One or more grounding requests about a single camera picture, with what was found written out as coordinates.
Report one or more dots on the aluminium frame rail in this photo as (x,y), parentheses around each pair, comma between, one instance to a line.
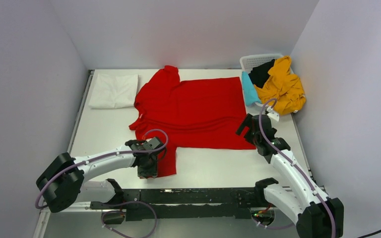
(184,200)

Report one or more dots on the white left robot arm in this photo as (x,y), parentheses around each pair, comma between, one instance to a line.
(68,180)

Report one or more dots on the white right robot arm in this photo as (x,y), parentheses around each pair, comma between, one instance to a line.
(312,211)

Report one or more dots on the white plastic laundry basket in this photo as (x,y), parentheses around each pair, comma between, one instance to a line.
(249,62)

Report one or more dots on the folded white t-shirt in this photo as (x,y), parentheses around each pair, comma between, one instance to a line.
(114,92)

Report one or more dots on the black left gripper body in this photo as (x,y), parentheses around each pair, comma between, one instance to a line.
(150,169)

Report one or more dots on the red t-shirt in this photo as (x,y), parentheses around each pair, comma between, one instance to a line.
(202,113)

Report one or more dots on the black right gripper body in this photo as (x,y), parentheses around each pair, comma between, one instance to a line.
(255,139)

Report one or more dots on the teal t-shirt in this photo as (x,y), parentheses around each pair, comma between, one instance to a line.
(250,94)

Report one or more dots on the yellow t-shirt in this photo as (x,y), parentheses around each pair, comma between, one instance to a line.
(284,86)

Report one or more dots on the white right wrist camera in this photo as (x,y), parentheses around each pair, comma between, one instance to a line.
(272,114)

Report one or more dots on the black t-shirt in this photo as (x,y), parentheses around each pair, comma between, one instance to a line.
(259,75)

